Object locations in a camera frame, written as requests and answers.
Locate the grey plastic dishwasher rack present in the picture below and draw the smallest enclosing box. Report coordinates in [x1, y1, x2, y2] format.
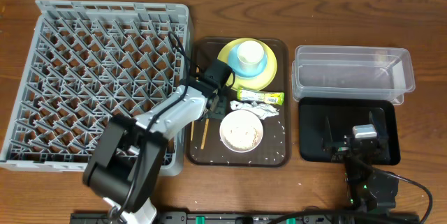
[1, 0, 193, 172]

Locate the green yellow snack wrapper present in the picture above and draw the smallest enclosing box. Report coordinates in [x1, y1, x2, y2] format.
[237, 88, 284, 105]

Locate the clear plastic container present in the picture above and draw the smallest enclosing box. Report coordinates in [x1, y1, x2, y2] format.
[291, 45, 416, 105]

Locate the light blue bowl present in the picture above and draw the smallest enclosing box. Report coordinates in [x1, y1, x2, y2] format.
[228, 44, 268, 78]

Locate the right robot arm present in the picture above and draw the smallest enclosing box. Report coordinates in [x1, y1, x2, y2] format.
[322, 112, 398, 214]

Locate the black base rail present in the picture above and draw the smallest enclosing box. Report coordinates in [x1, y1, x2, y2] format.
[69, 210, 420, 224]

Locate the dark brown serving tray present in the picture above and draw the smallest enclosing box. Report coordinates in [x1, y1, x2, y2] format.
[185, 38, 291, 167]

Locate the white tissue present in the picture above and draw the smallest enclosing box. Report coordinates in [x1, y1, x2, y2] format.
[230, 100, 279, 120]

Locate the white bowl with food residue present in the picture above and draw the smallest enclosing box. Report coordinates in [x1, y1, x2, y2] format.
[219, 110, 264, 153]

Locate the white cup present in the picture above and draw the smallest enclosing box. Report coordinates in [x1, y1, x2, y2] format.
[237, 40, 264, 73]

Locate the wooden chopstick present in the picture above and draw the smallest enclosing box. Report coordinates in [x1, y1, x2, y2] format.
[190, 121, 195, 141]
[200, 118, 210, 150]

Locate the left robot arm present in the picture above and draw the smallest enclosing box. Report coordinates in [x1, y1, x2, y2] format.
[82, 59, 235, 223]

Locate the black tray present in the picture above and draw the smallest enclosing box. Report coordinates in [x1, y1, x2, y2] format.
[298, 98, 401, 165]

